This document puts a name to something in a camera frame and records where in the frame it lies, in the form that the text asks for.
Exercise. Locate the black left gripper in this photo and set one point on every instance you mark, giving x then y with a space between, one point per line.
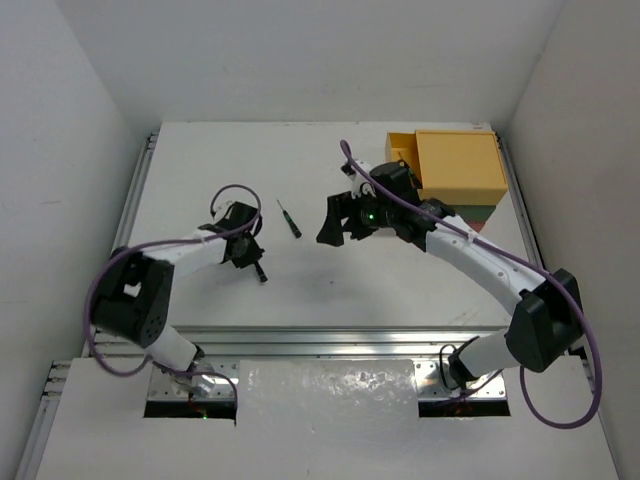
248 255

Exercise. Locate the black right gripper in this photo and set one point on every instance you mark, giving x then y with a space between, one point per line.
332 231

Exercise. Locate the yellow top drawer box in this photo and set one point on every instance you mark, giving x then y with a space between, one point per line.
455 167

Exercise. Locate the green drawer box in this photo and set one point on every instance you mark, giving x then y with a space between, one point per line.
475 213

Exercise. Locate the red bottom drawer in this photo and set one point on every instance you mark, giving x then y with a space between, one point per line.
477 226

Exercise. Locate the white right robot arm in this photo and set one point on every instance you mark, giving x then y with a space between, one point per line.
543 322

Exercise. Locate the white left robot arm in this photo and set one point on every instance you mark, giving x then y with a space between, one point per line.
131 299

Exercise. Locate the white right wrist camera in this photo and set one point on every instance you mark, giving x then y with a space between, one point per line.
360 186

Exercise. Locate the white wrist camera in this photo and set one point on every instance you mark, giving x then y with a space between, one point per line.
220 211
360 186

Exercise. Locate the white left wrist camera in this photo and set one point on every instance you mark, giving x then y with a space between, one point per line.
220 211

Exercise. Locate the aluminium frame rail front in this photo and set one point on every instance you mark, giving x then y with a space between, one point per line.
327 342

